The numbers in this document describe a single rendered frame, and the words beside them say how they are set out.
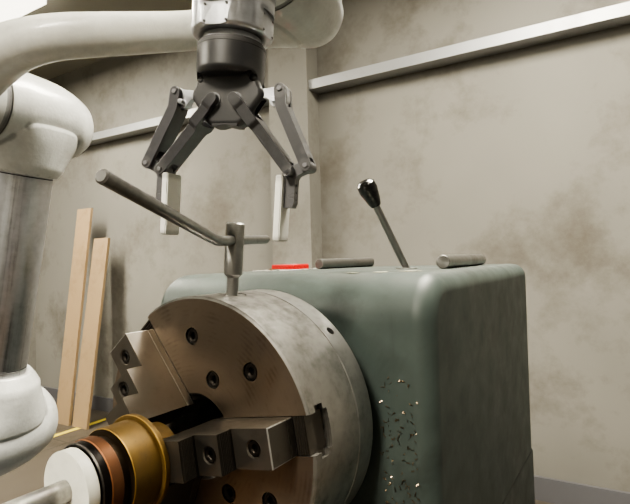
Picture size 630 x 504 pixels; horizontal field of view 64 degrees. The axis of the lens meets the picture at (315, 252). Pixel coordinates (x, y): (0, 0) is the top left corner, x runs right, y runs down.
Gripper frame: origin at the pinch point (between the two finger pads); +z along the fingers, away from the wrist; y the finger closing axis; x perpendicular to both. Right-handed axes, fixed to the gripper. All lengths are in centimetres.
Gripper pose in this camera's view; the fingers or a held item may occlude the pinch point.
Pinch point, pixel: (223, 227)
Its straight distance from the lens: 57.3
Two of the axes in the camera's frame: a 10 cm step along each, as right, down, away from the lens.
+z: -0.5, 10.0, 0.4
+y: 9.6, 0.6, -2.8
